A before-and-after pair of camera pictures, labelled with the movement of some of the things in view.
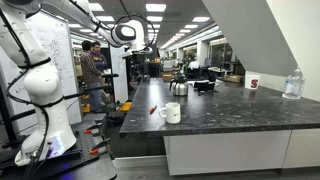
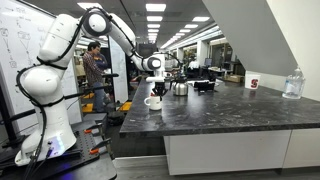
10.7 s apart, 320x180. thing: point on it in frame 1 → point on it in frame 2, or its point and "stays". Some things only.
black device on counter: x=204 y=86 stays
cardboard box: x=235 y=78 stays
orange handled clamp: x=95 y=150 stays
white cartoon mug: x=171 y=112 → x=154 y=103
